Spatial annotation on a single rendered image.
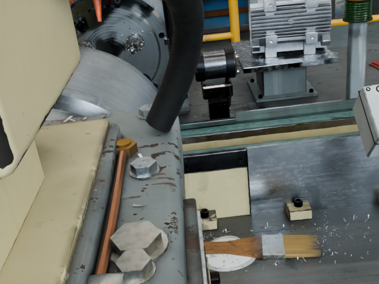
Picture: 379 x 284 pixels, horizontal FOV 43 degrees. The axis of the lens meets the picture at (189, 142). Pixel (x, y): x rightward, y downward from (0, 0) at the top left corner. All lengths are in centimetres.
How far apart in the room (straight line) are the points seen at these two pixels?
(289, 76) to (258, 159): 58
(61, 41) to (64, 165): 12
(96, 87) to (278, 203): 47
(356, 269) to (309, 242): 8
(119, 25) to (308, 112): 41
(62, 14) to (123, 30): 84
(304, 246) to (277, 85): 66
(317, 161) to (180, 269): 63
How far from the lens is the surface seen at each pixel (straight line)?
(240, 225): 83
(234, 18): 308
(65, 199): 23
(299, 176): 82
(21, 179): 22
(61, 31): 16
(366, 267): 76
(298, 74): 134
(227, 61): 92
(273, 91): 134
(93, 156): 27
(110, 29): 100
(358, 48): 116
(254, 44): 128
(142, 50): 101
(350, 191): 86
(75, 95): 43
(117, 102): 45
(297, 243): 78
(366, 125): 59
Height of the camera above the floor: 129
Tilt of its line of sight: 26 degrees down
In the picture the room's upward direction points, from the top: 7 degrees counter-clockwise
